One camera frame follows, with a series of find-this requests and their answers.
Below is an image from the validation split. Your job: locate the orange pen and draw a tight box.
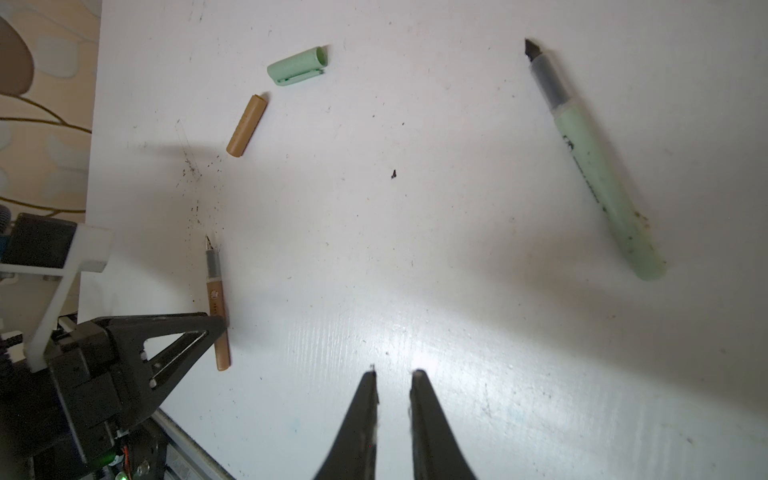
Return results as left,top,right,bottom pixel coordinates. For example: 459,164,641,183
205,235,232,371

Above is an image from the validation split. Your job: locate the green pen cap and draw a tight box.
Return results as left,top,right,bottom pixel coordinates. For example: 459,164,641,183
267,46,328,86

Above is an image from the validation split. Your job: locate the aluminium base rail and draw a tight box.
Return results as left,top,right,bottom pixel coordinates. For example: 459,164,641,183
152,410,234,480

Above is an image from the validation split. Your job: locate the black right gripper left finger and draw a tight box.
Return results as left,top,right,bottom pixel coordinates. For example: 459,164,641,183
315,370,379,480

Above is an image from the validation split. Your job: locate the green pen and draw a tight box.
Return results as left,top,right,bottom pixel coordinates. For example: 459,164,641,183
524,38,666,281

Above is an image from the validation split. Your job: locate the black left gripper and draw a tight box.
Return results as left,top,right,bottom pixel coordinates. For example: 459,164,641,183
1,312,226,474

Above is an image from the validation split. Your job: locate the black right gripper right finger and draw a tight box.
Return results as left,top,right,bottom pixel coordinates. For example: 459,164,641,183
410,370,476,480

